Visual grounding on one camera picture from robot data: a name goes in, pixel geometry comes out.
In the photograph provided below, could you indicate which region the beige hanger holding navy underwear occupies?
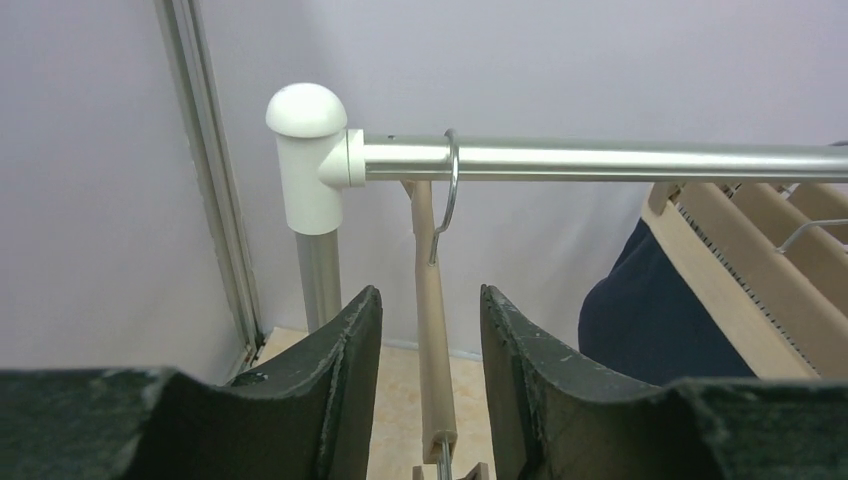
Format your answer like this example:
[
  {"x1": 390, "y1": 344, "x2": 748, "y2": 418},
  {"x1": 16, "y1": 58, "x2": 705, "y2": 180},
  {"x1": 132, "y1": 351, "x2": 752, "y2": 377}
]
[{"x1": 647, "y1": 182, "x2": 681, "y2": 216}]

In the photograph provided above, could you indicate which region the beige clip hanger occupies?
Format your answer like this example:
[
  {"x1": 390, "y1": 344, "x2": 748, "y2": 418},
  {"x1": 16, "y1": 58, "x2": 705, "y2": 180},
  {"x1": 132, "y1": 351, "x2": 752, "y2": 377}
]
[{"x1": 402, "y1": 129, "x2": 459, "y2": 479}]

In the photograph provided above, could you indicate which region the navy underwear cream waistband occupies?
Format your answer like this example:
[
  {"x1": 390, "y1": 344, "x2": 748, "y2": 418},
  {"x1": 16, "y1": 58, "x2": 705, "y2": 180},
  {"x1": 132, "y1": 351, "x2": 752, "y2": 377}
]
[{"x1": 578, "y1": 207, "x2": 757, "y2": 385}]

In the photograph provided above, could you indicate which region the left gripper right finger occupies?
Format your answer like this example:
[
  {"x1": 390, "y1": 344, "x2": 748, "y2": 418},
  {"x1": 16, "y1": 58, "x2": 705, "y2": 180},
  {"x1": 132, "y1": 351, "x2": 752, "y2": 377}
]
[{"x1": 480, "y1": 285, "x2": 847, "y2": 479}]

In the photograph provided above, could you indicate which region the grey striped underwear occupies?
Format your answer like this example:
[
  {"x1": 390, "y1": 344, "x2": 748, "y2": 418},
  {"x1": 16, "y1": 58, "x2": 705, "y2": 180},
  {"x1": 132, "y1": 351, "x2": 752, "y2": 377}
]
[{"x1": 651, "y1": 203, "x2": 820, "y2": 379}]

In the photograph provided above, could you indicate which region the metal clothes rack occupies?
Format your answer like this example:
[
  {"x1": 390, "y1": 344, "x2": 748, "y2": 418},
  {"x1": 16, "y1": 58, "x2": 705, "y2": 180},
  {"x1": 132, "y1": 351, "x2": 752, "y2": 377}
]
[{"x1": 265, "y1": 83, "x2": 847, "y2": 331}]

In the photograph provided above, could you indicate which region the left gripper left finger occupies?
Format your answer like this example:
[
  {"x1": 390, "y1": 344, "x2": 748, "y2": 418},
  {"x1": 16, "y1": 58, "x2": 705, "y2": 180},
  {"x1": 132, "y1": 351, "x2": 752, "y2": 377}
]
[{"x1": 1, "y1": 286, "x2": 383, "y2": 479}]

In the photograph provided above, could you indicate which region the beige hanger holding pinstriped underwear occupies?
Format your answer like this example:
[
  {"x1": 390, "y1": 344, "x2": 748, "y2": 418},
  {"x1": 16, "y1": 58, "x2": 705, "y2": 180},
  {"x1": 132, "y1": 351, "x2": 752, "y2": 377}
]
[{"x1": 732, "y1": 183, "x2": 847, "y2": 258}]

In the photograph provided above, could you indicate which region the beige hanger holding grey underwear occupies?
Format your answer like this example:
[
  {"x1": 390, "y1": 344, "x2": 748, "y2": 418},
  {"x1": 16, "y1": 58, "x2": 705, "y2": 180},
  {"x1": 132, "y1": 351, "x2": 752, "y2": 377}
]
[{"x1": 678, "y1": 184, "x2": 847, "y2": 378}]

